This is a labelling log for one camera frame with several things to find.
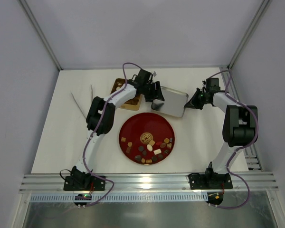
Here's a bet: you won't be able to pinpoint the silver tin lid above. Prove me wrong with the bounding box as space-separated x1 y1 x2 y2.
151 86 189 118

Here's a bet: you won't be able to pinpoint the gold chocolate tin box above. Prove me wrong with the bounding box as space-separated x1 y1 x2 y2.
110 78 142 111

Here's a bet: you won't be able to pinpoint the silver metal tongs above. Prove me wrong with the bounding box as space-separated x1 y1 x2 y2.
70 84 93 119

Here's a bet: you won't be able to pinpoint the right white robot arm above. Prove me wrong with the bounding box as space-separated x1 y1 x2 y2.
184 77 258 190

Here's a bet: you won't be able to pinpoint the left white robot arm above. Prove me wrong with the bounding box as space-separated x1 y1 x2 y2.
63 68 164 191

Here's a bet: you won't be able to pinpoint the caramel square chocolate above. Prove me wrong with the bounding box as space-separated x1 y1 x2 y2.
149 140 155 146

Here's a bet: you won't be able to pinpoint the white oval chocolate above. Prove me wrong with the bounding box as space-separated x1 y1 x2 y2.
147 144 153 152

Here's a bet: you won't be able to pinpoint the white rectangular chocolate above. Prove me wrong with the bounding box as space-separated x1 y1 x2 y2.
153 149 162 155

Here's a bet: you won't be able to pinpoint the red round plate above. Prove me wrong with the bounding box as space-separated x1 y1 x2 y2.
118 113 175 165

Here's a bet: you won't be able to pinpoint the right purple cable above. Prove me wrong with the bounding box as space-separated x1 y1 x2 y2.
205 70 259 209

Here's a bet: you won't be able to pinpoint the purple cable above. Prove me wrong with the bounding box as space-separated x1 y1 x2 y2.
205 70 259 209
82 62 140 207

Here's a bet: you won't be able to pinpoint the aluminium mounting rail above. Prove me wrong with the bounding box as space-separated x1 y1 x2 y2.
19 171 279 193

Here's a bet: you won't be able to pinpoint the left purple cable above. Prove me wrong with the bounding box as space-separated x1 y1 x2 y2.
82 62 140 207

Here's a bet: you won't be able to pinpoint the slotted cable duct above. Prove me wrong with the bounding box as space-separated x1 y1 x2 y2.
29 192 208 203

